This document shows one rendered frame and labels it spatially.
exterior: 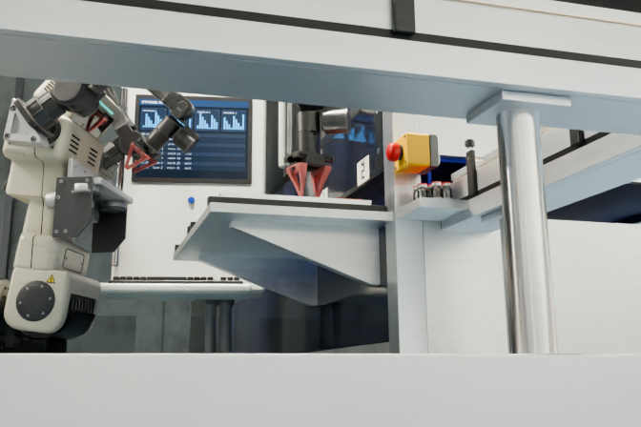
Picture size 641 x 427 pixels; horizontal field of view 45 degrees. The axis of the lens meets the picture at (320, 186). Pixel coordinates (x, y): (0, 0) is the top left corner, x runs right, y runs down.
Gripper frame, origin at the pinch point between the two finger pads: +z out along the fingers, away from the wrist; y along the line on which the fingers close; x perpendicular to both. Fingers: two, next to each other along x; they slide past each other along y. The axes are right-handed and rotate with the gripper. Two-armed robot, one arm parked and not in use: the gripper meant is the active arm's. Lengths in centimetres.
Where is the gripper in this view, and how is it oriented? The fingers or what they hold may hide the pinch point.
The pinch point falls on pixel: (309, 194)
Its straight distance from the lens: 179.6
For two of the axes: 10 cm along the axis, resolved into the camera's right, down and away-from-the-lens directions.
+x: -5.2, 2.2, 8.3
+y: 8.6, 1.1, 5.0
